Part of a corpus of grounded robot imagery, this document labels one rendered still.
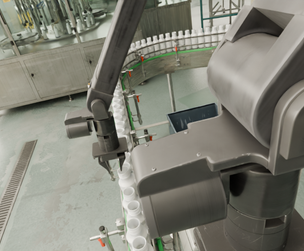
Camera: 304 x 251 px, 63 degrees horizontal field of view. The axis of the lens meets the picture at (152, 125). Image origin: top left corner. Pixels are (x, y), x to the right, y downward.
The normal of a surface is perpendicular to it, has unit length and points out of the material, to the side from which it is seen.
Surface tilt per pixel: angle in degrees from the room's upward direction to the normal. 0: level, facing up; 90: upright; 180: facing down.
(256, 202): 89
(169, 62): 90
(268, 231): 89
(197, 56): 90
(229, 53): 39
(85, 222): 0
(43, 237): 0
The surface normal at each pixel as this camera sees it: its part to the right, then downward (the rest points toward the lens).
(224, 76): -0.97, -0.07
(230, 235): -0.91, 0.33
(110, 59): 0.12, 0.52
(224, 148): -0.16, -0.83
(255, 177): -0.48, 0.54
